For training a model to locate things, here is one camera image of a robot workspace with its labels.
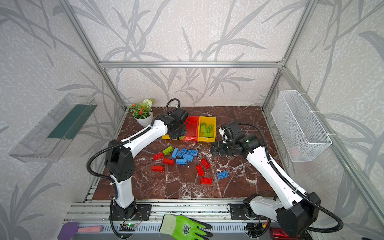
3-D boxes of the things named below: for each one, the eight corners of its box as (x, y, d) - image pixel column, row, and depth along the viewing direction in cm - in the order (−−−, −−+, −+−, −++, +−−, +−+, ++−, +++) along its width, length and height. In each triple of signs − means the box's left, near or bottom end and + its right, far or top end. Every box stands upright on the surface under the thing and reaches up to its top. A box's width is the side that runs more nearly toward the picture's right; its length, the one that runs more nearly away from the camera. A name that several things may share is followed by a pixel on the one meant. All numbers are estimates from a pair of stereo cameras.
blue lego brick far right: (218, 180, 86) (219, 178, 85) (216, 174, 88) (217, 173, 87) (228, 177, 87) (229, 176, 86) (226, 171, 89) (226, 170, 88)
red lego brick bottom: (200, 184, 85) (200, 183, 83) (200, 179, 87) (200, 177, 85) (212, 184, 85) (212, 183, 83) (211, 179, 87) (212, 177, 85)
